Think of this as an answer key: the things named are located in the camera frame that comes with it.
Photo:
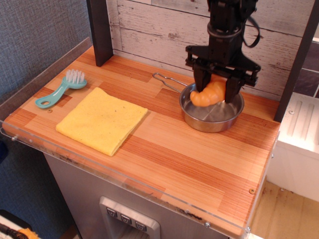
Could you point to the orange plastic croissant toy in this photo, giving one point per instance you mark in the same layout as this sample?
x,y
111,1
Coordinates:
x,y
213,93

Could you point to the dark shelf post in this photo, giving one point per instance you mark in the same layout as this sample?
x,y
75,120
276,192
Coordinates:
x,y
298,62
100,30

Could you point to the clear acrylic edge guard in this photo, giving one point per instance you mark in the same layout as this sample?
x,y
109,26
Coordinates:
x,y
210,178

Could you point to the dark left shelf post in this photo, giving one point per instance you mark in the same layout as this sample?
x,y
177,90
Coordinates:
x,y
100,30

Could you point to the grey toy fridge cabinet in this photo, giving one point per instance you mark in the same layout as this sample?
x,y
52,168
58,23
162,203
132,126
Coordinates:
x,y
82,191

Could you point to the yellow folded cloth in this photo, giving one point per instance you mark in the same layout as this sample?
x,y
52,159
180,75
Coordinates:
x,y
101,121

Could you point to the orange object bottom left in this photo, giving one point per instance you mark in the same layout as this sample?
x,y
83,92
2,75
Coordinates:
x,y
30,234

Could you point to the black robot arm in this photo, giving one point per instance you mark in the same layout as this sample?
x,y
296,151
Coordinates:
x,y
230,16

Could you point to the silver metal pot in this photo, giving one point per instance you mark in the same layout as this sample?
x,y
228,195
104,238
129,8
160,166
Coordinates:
x,y
213,118

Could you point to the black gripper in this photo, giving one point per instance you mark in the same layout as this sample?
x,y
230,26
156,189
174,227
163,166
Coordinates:
x,y
223,56

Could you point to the teal dish brush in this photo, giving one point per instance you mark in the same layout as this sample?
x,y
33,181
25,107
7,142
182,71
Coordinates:
x,y
74,79

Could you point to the dark right shelf post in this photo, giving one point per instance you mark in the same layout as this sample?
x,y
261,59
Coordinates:
x,y
298,62

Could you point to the silver dispenser button panel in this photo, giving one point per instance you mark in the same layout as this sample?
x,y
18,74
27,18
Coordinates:
x,y
120,219

